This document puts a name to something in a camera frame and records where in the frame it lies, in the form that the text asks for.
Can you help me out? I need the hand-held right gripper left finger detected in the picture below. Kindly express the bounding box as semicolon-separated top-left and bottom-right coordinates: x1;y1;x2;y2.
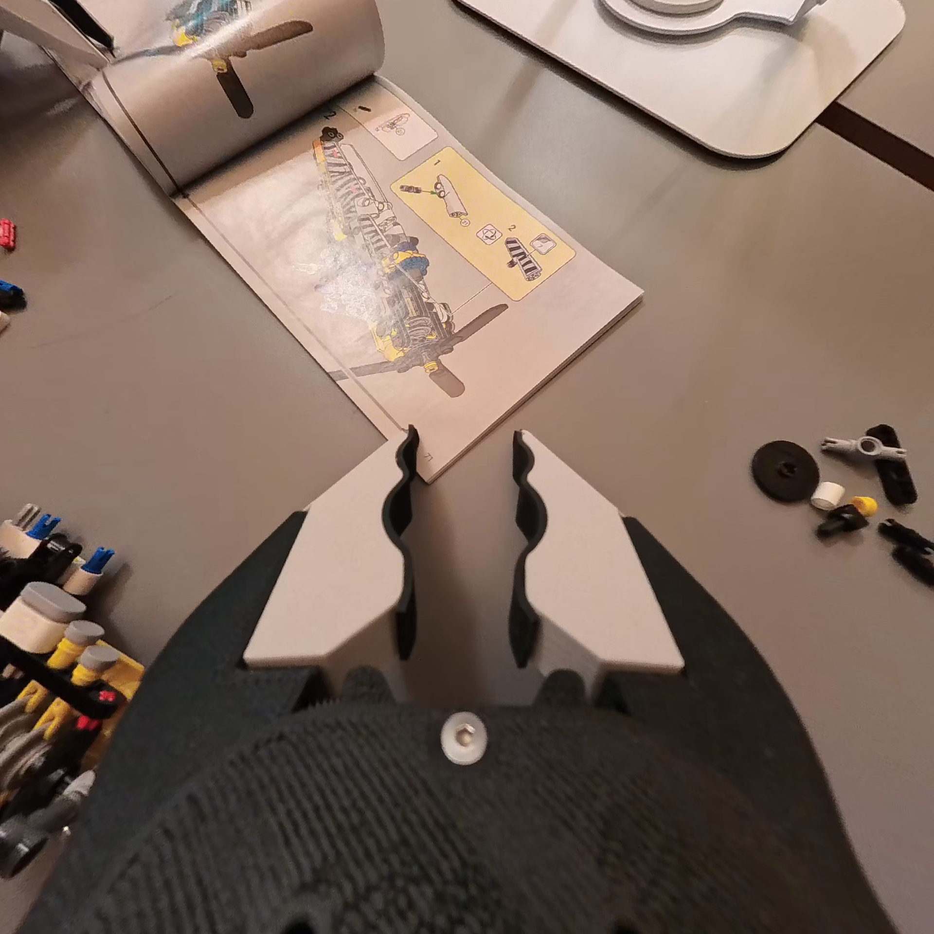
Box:
243;427;420;668

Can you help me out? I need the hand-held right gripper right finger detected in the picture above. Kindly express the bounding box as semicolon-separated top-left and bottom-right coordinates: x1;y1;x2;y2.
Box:
511;431;685;672

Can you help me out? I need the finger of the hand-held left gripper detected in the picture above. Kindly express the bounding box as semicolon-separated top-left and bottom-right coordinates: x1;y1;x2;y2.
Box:
0;0;118;70

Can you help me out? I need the lego plane model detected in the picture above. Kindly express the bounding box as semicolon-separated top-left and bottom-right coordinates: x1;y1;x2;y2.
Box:
0;503;147;880

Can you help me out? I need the large pile of lego pieces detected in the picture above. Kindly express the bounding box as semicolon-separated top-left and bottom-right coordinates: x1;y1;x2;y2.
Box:
0;217;29;333

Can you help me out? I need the small cluster of lego pieces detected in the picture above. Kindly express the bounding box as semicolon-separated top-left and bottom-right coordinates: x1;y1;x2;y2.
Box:
752;423;934;585

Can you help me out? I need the lego instruction booklet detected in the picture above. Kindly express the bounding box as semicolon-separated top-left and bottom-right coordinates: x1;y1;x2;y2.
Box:
44;0;645;484

